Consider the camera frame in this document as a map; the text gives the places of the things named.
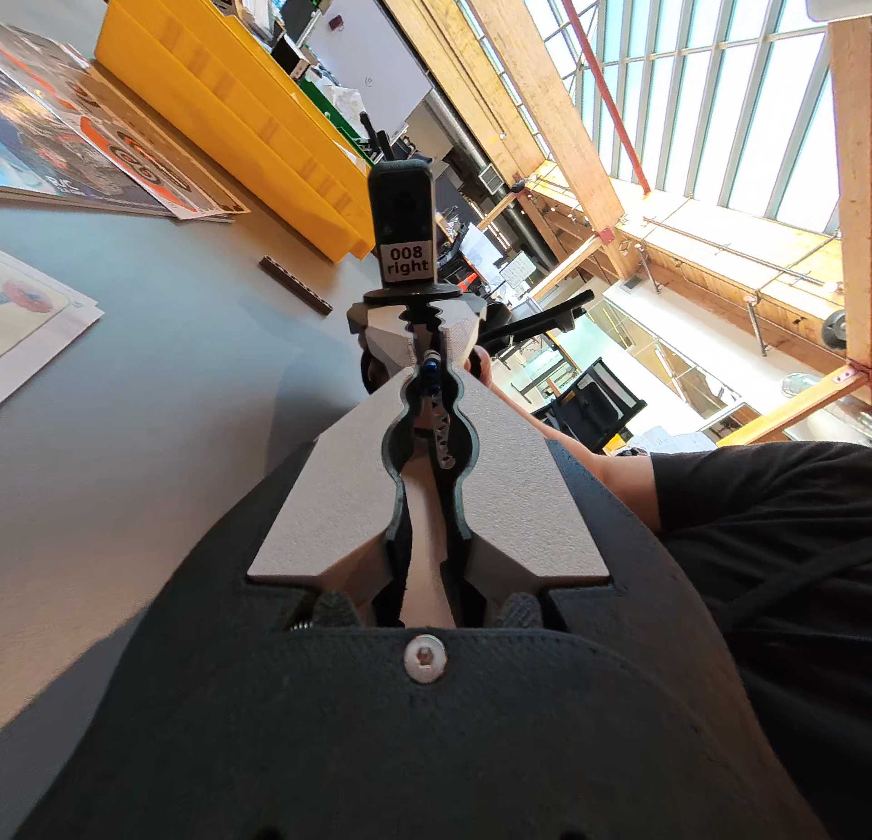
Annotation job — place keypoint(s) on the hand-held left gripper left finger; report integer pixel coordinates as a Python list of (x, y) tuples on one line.
[(327, 499)]

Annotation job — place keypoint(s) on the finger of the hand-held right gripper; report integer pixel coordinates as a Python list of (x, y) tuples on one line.
[(461, 336), (388, 339)]

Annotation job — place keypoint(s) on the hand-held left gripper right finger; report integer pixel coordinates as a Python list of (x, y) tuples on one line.
[(524, 506)]

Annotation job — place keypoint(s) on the blue connector pin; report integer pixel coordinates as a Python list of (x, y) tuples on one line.
[(430, 373)]

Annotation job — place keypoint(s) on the dark grey holed building beam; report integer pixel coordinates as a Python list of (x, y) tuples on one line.
[(294, 284)]

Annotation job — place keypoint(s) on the grey desk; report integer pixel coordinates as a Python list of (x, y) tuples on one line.
[(170, 411)]

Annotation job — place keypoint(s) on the person's right hand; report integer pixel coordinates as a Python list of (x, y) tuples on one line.
[(480, 366)]

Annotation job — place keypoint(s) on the orange traffic cone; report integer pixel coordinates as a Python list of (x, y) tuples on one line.
[(467, 282)]

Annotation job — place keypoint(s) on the black office chair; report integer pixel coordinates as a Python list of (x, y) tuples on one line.
[(376, 138), (538, 322)]

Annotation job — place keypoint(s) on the paper sign stand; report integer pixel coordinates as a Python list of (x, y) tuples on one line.
[(518, 269)]

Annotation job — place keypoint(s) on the green plastic bin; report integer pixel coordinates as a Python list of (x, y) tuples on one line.
[(337, 121)]

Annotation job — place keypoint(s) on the black mesh chair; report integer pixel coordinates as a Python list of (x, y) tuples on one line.
[(593, 404)]

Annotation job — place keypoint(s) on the white whiteboard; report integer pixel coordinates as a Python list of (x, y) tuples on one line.
[(371, 56)]

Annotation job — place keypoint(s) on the black wooden box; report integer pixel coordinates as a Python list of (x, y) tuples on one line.
[(294, 58)]

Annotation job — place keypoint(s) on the yellow plastic bin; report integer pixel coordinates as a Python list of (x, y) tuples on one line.
[(225, 97)]

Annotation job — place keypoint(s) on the sticker sheet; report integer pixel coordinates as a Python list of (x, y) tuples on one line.
[(157, 165)]

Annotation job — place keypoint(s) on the open instruction booklet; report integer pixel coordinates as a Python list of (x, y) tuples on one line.
[(34, 322)]

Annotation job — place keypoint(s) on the small blue booklet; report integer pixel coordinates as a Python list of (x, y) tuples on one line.
[(54, 158)]

